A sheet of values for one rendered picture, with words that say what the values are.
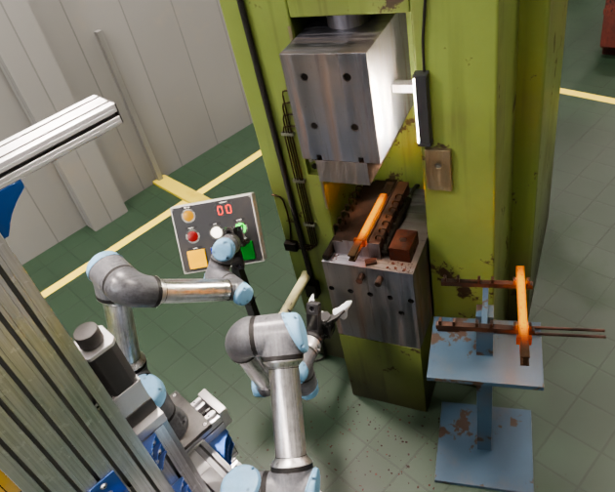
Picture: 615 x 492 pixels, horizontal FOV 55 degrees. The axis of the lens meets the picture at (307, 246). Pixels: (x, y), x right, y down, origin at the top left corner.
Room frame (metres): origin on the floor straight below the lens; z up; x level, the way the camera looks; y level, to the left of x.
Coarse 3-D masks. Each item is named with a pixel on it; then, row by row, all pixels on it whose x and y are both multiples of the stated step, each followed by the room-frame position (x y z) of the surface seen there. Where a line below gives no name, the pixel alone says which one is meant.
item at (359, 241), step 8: (384, 200) 1.98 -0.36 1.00; (376, 208) 1.93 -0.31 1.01; (368, 216) 1.90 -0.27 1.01; (376, 216) 1.89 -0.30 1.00; (368, 224) 1.85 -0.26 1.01; (360, 232) 1.80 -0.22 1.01; (368, 232) 1.81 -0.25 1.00; (360, 240) 1.75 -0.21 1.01; (352, 248) 1.72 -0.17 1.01; (360, 248) 1.73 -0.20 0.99; (352, 256) 1.68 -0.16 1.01
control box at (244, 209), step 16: (176, 208) 2.01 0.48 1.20; (192, 208) 2.00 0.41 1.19; (208, 208) 1.98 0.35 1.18; (224, 208) 1.97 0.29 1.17; (240, 208) 1.95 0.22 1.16; (256, 208) 1.98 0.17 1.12; (176, 224) 1.98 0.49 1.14; (192, 224) 1.97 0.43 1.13; (208, 224) 1.95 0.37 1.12; (224, 224) 1.94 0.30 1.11; (256, 224) 1.91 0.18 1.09; (208, 240) 1.92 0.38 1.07; (256, 240) 1.88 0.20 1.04; (208, 256) 1.89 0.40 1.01; (256, 256) 1.85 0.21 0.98; (192, 272) 1.87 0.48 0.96
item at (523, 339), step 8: (520, 272) 1.44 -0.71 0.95; (520, 280) 1.41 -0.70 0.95; (520, 288) 1.37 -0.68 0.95; (520, 296) 1.34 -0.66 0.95; (520, 304) 1.30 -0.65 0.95; (520, 312) 1.27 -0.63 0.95; (520, 320) 1.23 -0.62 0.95; (520, 328) 1.20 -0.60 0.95; (520, 336) 1.17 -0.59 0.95; (528, 336) 1.16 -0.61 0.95; (520, 344) 1.14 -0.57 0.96; (528, 344) 1.13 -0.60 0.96; (520, 352) 1.10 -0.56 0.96; (528, 352) 1.10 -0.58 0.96; (520, 360) 1.10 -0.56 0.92; (528, 360) 1.10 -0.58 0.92
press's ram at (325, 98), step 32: (320, 32) 1.96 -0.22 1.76; (352, 32) 1.88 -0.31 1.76; (384, 32) 1.85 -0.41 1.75; (288, 64) 1.85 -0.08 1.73; (320, 64) 1.79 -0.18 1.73; (352, 64) 1.73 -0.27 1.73; (384, 64) 1.82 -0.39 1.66; (320, 96) 1.80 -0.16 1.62; (352, 96) 1.74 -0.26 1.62; (384, 96) 1.79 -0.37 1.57; (320, 128) 1.81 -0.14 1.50; (352, 128) 1.75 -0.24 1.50; (384, 128) 1.76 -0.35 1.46; (352, 160) 1.76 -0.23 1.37
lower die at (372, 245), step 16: (368, 192) 2.08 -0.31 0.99; (400, 192) 2.02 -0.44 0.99; (368, 208) 1.97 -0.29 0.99; (384, 208) 1.94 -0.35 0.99; (352, 224) 1.89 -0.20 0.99; (384, 224) 1.84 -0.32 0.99; (336, 240) 1.83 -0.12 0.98; (352, 240) 1.79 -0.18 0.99; (368, 240) 1.77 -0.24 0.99; (368, 256) 1.76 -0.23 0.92
